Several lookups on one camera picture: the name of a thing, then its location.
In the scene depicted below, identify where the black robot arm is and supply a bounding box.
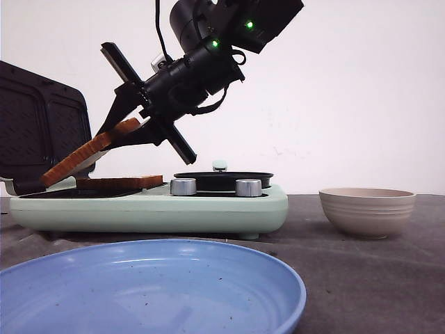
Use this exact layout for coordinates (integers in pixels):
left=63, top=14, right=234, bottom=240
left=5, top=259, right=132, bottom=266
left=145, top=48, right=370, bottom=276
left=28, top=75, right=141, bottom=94
left=98, top=1, right=304, bottom=164

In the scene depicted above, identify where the black round frying pan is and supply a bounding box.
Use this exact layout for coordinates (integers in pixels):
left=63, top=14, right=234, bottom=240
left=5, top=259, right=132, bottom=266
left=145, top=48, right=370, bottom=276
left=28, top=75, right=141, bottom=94
left=174, top=170, right=274, bottom=192

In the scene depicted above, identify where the breakfast maker hinged lid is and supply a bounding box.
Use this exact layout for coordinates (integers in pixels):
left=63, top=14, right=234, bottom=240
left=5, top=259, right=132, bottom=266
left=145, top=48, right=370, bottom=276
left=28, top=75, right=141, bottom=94
left=1, top=62, right=92, bottom=196

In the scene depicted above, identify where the white bread slice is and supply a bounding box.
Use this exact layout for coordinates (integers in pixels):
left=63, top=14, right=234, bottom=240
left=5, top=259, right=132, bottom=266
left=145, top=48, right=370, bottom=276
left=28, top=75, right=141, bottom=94
left=76, top=175, right=164, bottom=190
left=40, top=118, right=140, bottom=187

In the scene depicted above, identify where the mint green breakfast maker base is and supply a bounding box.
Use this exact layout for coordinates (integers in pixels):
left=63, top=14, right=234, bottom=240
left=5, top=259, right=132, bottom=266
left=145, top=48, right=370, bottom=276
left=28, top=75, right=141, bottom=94
left=10, top=184, right=289, bottom=239

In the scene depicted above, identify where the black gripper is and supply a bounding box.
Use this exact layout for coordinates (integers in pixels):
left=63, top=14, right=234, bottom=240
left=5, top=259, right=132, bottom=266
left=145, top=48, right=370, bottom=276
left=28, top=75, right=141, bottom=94
left=96, top=42, right=245, bottom=164

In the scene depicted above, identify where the right silver control knob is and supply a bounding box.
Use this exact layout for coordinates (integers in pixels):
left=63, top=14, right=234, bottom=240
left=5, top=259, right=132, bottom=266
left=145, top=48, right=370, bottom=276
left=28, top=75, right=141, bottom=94
left=235, top=179, right=262, bottom=198

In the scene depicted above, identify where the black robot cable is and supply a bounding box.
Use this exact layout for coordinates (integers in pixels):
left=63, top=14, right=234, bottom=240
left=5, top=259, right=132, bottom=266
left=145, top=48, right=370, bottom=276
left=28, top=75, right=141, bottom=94
left=154, top=0, right=173, bottom=63

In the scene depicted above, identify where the beige ribbed bowl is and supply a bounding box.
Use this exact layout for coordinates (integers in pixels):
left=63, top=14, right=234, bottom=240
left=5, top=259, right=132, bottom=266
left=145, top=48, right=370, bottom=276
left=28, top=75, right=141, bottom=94
left=319, top=188, right=416, bottom=239

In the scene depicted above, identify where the left silver control knob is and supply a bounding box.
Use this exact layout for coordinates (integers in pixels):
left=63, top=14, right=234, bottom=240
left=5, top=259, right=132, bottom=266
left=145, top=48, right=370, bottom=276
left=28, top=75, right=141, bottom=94
left=170, top=178, right=197, bottom=196

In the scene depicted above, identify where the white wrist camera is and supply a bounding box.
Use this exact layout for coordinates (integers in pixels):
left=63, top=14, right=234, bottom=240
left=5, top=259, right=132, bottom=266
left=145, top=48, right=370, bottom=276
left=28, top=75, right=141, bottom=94
left=151, top=53, right=168, bottom=73

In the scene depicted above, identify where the silver control knob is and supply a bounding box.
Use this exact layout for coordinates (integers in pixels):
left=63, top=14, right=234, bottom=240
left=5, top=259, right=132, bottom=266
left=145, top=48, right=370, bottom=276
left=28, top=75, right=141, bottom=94
left=235, top=179, right=262, bottom=198
left=170, top=178, right=197, bottom=196

